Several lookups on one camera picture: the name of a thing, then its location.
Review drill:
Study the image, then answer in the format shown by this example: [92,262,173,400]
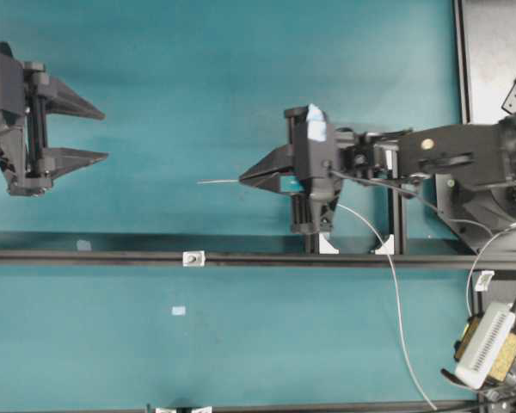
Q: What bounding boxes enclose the silver bracket with hole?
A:
[182,250,206,267]

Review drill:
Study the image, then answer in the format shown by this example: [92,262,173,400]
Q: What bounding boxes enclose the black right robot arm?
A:
[239,105,516,254]

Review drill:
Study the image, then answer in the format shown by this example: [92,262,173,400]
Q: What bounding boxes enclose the black vertical edge rail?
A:
[452,0,471,124]

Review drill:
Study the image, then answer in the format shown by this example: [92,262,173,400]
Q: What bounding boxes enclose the black bottom edge rail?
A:
[141,401,516,412]

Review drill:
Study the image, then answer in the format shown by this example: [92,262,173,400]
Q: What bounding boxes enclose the white ribbed power adapter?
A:
[455,302,516,390]

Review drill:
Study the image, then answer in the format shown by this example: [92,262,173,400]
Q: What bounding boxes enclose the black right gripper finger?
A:
[240,172,304,194]
[239,144,293,182]

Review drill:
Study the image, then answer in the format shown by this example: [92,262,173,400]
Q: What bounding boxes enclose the thin white wire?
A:
[196,178,516,411]

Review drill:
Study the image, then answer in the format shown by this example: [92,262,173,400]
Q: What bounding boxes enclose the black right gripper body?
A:
[284,107,342,234]

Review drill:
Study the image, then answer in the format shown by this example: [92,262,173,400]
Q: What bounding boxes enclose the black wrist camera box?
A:
[292,103,337,203]

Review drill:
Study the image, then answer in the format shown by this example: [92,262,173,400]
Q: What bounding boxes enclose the long black aluminium rail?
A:
[0,250,516,270]

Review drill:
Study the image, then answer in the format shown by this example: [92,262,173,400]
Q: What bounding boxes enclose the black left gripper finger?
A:
[46,77,106,120]
[38,147,108,174]

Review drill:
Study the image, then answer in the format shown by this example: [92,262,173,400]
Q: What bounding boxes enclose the small pale tape patch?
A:
[171,306,187,317]

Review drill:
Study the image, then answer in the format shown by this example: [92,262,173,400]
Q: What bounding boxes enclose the black aluminium frame stand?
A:
[304,128,414,255]

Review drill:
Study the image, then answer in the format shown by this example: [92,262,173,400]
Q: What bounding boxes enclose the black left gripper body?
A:
[0,41,51,197]

